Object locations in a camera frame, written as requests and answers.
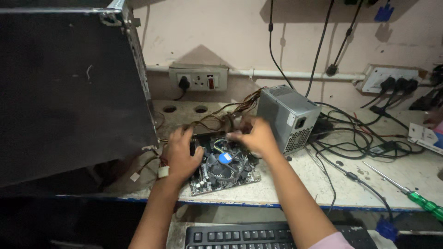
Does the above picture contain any person's right hand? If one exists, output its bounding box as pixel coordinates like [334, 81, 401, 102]
[226, 116, 280, 159]

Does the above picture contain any person's left hand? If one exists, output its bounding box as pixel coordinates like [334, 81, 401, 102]
[162, 126, 205, 183]

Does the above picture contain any green computer motherboard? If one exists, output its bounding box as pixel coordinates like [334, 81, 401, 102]
[189, 131, 262, 196]

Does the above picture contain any black processor cooler fan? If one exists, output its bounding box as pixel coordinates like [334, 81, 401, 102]
[206, 148, 247, 183]

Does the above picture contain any grey power supply unit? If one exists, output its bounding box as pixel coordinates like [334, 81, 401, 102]
[256, 85, 322, 155]

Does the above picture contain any black plug in socket box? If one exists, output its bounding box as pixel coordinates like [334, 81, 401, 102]
[178, 76, 191, 93]

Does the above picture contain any black keyboard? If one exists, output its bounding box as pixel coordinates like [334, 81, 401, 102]
[184, 222, 378, 249]

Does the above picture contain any pink sleeve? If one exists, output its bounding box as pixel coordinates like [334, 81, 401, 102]
[308, 231, 356, 249]

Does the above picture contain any black computer case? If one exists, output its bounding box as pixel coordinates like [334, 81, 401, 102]
[0, 0, 160, 189]

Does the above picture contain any white cardboard box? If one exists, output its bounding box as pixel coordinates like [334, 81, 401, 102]
[407, 122, 443, 155]

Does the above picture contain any brown yellow wire bundle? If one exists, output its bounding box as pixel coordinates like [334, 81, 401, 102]
[189, 86, 268, 134]

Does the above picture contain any grey wall socket box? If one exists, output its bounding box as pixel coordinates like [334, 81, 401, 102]
[168, 63, 229, 92]

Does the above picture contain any white wall conduit pipe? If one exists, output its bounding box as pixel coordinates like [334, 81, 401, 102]
[147, 65, 367, 82]

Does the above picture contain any thin black hanging cable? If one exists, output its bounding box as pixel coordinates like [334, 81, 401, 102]
[268, 0, 295, 91]

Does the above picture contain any thick black hanging cable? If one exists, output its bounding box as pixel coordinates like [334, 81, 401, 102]
[305, 0, 335, 98]

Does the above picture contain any tangle of black cables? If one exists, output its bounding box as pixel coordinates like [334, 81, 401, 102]
[307, 101, 425, 160]

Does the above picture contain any black monitor cable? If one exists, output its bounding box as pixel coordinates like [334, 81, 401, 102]
[311, 143, 394, 222]

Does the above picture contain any black hanging cable with connector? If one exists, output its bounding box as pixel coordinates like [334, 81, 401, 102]
[326, 0, 365, 77]

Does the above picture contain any white wall power board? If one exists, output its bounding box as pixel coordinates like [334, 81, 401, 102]
[361, 65, 421, 95]

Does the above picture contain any blue monitor cable connector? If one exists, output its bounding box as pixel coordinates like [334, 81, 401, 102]
[375, 216, 399, 242]

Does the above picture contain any blue connector on wall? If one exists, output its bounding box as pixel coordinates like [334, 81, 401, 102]
[374, 3, 395, 23]

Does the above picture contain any green handled screwdriver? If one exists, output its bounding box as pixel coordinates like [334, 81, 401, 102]
[362, 161, 443, 222]

